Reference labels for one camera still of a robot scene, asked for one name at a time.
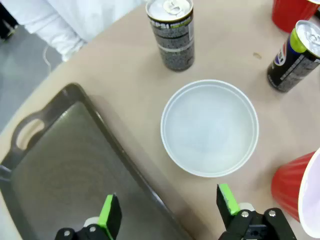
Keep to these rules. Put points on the red plastic cup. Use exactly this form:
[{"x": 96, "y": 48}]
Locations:
[
  {"x": 287, "y": 185},
  {"x": 287, "y": 12}
]

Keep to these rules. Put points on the black Pepsi can, lime band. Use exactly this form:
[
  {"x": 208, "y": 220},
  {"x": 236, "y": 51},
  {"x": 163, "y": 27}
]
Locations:
[{"x": 290, "y": 67}]

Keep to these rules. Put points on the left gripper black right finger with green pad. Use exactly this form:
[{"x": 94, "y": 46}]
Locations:
[{"x": 232, "y": 220}]

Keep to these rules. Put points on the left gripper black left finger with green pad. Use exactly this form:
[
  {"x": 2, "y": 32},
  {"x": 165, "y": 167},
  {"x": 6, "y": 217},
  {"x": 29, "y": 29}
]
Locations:
[{"x": 110, "y": 220}]

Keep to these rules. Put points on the dark grey plastic tray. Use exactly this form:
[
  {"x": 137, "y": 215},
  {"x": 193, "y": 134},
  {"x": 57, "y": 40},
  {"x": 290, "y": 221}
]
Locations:
[{"x": 65, "y": 160}]

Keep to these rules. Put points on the person in white clothing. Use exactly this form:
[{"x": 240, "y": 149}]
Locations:
[{"x": 70, "y": 20}]

